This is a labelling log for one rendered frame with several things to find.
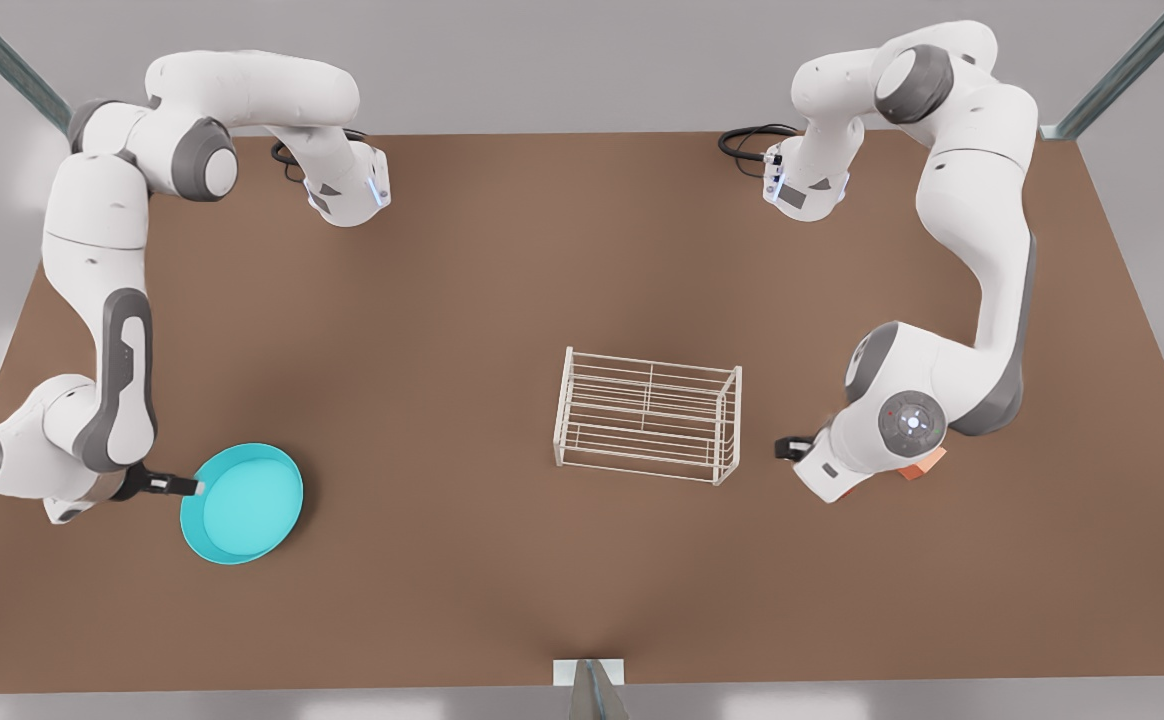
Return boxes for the black cable loop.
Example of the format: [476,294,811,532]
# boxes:
[270,128,371,183]
[718,123,801,180]

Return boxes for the silver frame post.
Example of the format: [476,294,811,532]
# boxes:
[0,0,74,132]
[1039,0,1164,141]
[553,658,631,720]

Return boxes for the red button switch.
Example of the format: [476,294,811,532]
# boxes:
[835,446,947,500]

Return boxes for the turquoise round plate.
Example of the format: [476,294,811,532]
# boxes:
[179,443,305,565]

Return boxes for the white wire shelf rack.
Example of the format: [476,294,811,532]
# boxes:
[553,347,744,487]

